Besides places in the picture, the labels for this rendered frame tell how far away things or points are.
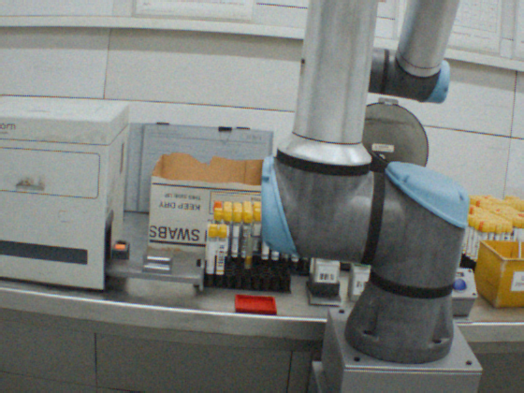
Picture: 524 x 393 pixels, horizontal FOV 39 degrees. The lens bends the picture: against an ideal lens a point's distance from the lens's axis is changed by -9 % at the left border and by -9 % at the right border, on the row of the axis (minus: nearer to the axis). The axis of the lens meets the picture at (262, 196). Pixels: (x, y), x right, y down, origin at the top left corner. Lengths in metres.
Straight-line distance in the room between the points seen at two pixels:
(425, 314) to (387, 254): 0.09
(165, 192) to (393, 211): 0.74
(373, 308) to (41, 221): 0.61
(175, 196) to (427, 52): 0.67
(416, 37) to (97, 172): 0.56
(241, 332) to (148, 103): 0.78
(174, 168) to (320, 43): 1.00
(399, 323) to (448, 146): 1.07
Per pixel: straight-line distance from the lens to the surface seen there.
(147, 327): 1.34
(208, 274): 1.44
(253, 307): 1.36
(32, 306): 1.37
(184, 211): 1.62
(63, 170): 1.33
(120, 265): 1.40
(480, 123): 2.04
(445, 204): 0.96
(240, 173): 1.88
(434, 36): 1.13
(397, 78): 1.23
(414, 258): 0.97
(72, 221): 1.34
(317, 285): 1.41
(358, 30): 0.94
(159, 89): 1.93
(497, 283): 1.49
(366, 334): 1.01
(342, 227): 0.96
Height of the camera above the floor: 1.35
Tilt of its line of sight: 12 degrees down
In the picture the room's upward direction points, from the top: 5 degrees clockwise
